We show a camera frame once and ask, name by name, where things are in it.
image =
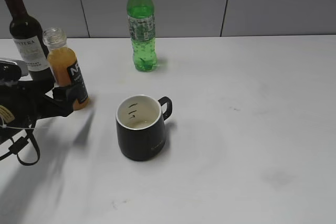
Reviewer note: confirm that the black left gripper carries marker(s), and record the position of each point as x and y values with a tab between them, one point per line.
19	103

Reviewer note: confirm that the NFC orange juice bottle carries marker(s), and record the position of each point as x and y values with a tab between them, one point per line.
64	64

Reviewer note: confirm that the black mug white interior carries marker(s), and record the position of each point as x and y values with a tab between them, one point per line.
140	126

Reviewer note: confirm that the dark red wine bottle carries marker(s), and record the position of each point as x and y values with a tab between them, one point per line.
27	35

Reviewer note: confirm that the green plastic soda bottle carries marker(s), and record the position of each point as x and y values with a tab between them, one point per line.
141	22

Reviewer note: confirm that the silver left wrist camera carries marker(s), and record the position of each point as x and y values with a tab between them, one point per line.
13	69

